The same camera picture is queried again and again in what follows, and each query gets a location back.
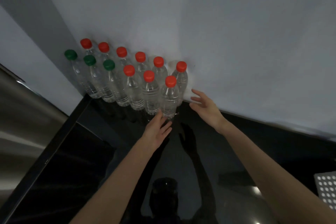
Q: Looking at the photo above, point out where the person's right hand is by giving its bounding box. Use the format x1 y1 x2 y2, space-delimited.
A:
189 89 228 134

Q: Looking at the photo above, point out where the group of clear water bottles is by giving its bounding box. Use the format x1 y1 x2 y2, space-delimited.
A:
64 38 189 116

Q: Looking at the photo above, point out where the white perforated plastic basket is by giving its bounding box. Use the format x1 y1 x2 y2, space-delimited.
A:
314 171 336 211

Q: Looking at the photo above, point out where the person's right forearm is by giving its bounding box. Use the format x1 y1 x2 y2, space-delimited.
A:
218 119 336 224

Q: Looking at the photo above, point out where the red cap water bottle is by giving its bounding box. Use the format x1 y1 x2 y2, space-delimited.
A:
160 75 182 120

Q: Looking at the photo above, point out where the black glossy table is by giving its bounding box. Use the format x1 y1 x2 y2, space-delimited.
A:
0 94 336 224

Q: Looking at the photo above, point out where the person's left hand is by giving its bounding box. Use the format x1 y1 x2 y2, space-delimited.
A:
141 109 173 151

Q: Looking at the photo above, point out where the person's left forearm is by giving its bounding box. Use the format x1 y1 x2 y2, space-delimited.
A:
69 140 158 224

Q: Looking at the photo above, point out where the gray curtain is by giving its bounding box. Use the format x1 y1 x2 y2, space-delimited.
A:
0 63 69 206

